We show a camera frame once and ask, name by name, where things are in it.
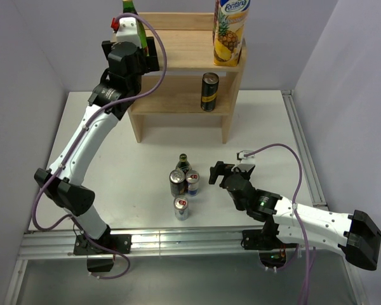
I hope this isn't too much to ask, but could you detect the black beverage can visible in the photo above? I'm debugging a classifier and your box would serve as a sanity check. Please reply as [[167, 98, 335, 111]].
[[169, 169, 185, 197]]

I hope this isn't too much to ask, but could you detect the green Perrier glass bottle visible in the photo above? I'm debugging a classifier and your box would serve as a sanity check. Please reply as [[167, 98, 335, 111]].
[[121, 0, 150, 57]]

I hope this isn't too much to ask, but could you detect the silver energy drink can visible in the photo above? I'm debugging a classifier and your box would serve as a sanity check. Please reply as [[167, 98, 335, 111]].
[[173, 195, 189, 221]]

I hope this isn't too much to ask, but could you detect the dark black yellow can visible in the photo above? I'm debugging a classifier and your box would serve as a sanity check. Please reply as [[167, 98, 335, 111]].
[[201, 72, 219, 112]]

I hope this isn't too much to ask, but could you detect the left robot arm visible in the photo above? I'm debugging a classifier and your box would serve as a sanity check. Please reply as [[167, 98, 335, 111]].
[[34, 37, 159, 254]]

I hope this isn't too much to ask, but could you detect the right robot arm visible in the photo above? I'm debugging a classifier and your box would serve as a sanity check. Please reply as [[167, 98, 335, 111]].
[[208, 161, 381, 271]]

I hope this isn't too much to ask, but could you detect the wooden two-tier shelf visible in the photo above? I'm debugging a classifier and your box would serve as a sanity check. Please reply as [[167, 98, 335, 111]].
[[128, 12, 247, 143]]

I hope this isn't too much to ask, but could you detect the blue silver energy can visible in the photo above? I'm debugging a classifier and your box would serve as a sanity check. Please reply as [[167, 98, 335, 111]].
[[185, 170, 199, 196]]

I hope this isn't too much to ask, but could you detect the green bottle red label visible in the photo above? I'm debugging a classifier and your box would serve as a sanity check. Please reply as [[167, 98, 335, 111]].
[[176, 153, 192, 174]]

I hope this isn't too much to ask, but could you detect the pineapple juice carton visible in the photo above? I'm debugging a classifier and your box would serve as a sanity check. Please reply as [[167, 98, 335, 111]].
[[213, 0, 251, 67]]

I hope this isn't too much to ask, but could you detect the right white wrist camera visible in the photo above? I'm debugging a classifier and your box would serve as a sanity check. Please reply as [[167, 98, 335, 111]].
[[233, 150, 255, 173]]

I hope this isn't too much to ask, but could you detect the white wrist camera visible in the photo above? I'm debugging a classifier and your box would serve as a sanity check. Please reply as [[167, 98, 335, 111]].
[[233, 150, 255, 173], [111, 17, 141, 47]]

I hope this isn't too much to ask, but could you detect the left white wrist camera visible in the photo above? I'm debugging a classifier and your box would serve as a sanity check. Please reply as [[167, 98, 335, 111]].
[[111, 17, 141, 47]]

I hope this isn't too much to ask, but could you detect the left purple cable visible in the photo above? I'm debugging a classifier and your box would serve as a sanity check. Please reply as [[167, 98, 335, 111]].
[[31, 12, 168, 280]]

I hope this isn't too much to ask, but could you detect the purple cable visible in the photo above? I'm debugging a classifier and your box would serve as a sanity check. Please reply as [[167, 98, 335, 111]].
[[246, 143, 318, 305], [31, 12, 168, 280]]

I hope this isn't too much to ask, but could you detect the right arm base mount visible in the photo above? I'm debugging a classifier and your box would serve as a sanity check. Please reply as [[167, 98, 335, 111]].
[[241, 229, 287, 271]]

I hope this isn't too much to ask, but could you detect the aluminium side rail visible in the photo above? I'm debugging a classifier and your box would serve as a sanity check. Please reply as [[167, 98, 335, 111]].
[[281, 90, 328, 210]]

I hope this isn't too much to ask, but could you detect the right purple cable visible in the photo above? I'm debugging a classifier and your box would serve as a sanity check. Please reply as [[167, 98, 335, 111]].
[[246, 143, 318, 305]]

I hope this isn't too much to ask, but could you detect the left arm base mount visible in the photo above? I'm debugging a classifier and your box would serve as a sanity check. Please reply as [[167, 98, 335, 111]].
[[73, 234, 132, 279]]

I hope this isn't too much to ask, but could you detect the aluminium front rail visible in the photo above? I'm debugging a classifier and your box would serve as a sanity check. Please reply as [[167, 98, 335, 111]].
[[17, 227, 251, 260]]

